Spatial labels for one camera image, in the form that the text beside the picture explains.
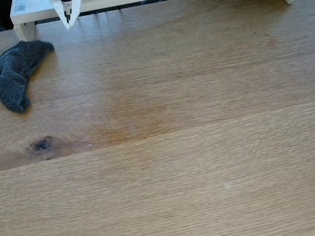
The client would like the grey fluffy sock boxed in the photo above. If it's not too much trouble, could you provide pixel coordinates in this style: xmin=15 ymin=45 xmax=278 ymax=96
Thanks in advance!
xmin=0 ymin=40 xmax=56 ymax=114

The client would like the barcode label sticker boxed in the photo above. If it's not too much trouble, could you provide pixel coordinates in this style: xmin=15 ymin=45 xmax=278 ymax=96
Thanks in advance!
xmin=13 ymin=0 xmax=27 ymax=12

